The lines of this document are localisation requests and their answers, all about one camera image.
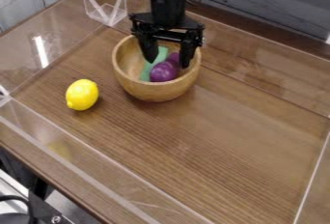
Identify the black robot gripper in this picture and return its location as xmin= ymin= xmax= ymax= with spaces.
xmin=128 ymin=0 xmax=204 ymax=69

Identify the brown wooden bowl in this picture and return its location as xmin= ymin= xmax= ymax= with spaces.
xmin=112 ymin=36 xmax=202 ymax=102

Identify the green rectangular block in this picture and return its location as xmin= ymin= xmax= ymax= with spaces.
xmin=139 ymin=46 xmax=168 ymax=82

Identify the black metal bracket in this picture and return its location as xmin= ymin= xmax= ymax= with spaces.
xmin=28 ymin=191 xmax=75 ymax=224

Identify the black cable loop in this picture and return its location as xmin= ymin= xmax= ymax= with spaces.
xmin=0 ymin=194 xmax=36 ymax=224

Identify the purple toy eggplant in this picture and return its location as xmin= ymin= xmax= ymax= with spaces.
xmin=150 ymin=52 xmax=179 ymax=82

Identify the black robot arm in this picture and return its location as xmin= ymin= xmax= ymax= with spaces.
xmin=128 ymin=0 xmax=204 ymax=69

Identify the clear acrylic tray enclosure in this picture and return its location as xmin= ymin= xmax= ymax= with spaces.
xmin=0 ymin=0 xmax=330 ymax=224

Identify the yellow toy lemon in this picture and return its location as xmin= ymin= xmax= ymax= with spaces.
xmin=65 ymin=79 xmax=99 ymax=111

